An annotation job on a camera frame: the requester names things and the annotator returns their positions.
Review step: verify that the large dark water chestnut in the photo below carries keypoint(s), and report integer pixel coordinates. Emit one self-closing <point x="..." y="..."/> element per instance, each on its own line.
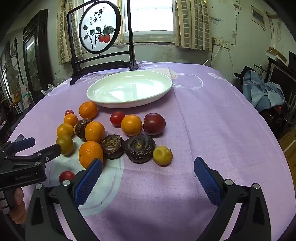
<point x="138" y="148"/>

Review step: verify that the dark wooden cabinet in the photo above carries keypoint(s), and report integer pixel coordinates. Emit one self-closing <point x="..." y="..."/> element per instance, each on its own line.
<point x="42" y="46"/>

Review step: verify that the small orange tomato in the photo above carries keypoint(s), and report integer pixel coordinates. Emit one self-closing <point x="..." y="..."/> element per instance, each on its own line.
<point x="71" y="119"/>

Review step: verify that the white wall vent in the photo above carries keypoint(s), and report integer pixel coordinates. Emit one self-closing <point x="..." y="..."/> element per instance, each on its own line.
<point x="257" y="16"/>

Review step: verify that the yellow-green tomato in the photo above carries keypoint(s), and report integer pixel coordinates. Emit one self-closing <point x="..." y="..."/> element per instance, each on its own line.
<point x="65" y="144"/>

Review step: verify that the red cherry tomato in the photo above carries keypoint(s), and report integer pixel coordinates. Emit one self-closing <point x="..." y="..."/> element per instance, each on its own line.
<point x="117" y="118"/>
<point x="66" y="176"/>
<point x="69" y="112"/>

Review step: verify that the black monitor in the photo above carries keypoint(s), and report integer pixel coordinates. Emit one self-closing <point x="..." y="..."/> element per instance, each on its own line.
<point x="283" y="76"/>

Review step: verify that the checked beige curtain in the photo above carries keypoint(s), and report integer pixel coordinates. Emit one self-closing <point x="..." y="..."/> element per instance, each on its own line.
<point x="192" y="23"/>
<point x="63" y="34"/>

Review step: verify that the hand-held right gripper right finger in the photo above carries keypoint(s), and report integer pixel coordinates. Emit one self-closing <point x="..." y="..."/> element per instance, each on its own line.
<point x="207" y="183"/>

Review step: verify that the white wall socket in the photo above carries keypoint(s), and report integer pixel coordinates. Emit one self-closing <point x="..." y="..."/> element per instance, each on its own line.
<point x="220" y="43"/>

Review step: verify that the purple printed tablecloth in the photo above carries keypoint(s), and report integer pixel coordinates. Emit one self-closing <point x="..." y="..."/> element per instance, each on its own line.
<point x="196" y="120"/>

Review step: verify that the person's left hand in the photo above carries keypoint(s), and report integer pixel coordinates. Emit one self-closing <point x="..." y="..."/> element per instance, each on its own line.
<point x="19" y="206"/>

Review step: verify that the dark red tomato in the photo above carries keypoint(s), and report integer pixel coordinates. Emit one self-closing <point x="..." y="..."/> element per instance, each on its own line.
<point x="154" y="124"/>

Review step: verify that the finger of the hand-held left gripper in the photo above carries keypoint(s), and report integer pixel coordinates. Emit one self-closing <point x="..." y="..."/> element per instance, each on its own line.
<point x="52" y="151"/>
<point x="23" y="143"/>

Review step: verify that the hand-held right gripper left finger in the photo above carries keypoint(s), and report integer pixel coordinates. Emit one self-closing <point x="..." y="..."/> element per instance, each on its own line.
<point x="89" y="183"/>

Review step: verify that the tan longan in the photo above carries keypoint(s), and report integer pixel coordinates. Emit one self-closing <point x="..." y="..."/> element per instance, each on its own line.
<point x="162" y="155"/>
<point x="75" y="129"/>

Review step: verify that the black hat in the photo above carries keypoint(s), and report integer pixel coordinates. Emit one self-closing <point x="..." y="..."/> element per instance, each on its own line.
<point x="241" y="75"/>

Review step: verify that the orange tangerine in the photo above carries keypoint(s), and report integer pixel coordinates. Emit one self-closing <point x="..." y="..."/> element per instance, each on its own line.
<point x="94" y="132"/>
<point x="90" y="154"/>
<point x="88" y="110"/>

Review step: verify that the blue crumpled cloth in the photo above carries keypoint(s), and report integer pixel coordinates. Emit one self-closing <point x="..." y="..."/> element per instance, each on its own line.
<point x="263" y="92"/>

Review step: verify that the window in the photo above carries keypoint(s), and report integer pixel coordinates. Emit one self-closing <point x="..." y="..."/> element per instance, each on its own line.
<point x="150" y="16"/>

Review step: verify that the white oval plate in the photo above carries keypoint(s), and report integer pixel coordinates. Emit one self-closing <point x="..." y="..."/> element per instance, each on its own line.
<point x="129" y="89"/>

